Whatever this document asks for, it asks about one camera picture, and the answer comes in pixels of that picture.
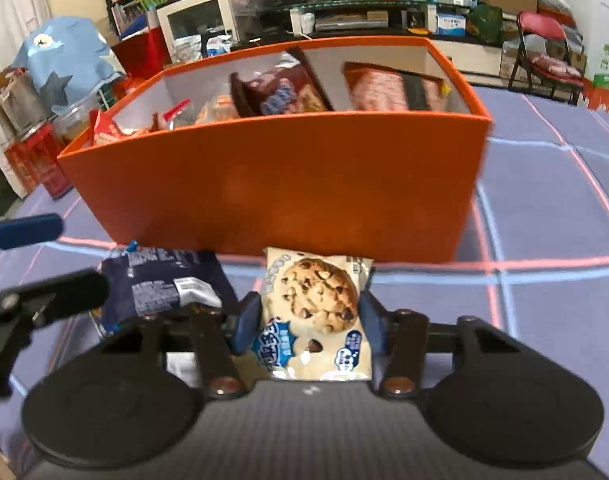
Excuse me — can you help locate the beige cookie packet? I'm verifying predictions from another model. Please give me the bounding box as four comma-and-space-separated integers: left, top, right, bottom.
252, 246, 375, 382

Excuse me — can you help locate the red and white snack packet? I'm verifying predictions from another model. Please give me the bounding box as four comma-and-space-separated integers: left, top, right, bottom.
88, 109, 151, 147

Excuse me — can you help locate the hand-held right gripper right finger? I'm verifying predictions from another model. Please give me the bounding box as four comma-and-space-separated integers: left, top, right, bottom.
359, 290, 531, 399

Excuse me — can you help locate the blue shark plush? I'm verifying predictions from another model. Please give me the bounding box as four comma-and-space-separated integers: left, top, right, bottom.
11, 16, 126, 117

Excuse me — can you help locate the red gift box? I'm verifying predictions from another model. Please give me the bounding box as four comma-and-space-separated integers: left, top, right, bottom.
111, 24, 174, 82

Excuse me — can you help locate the orange cardboard box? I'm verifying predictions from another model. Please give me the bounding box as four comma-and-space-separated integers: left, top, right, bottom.
57, 36, 493, 264

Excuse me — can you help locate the white television stand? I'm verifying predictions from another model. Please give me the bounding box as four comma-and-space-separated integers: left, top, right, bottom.
429, 39, 504, 77

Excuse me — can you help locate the white glass-door cabinet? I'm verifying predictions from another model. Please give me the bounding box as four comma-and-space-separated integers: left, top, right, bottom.
155, 0, 241, 64

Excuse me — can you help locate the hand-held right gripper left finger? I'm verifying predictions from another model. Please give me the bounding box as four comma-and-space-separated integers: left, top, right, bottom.
99, 291, 264, 400

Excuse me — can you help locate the dark blue snack packet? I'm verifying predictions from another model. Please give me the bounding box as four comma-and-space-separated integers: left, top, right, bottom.
88, 244, 240, 337

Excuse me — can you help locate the red folding chair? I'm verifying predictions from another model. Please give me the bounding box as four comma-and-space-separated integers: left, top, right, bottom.
506, 9, 586, 107

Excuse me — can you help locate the dark maroon snack packet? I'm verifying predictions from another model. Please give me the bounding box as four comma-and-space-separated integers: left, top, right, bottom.
228, 46, 336, 119

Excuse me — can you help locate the silver and orange snack bag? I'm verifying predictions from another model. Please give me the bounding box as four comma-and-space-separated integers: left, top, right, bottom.
343, 61, 454, 112

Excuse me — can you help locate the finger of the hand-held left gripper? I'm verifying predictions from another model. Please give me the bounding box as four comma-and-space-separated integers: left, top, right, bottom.
0, 214, 65, 252
0, 269, 111, 332

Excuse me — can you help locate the white chest freezer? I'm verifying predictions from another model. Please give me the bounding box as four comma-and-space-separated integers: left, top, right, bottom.
549, 0, 609, 97

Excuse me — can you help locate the clear round cracker packet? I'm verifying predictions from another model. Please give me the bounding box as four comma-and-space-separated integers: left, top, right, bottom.
193, 92, 241, 127

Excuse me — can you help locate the purple plaid tablecloth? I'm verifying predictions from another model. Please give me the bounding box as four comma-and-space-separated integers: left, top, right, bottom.
0, 90, 609, 480

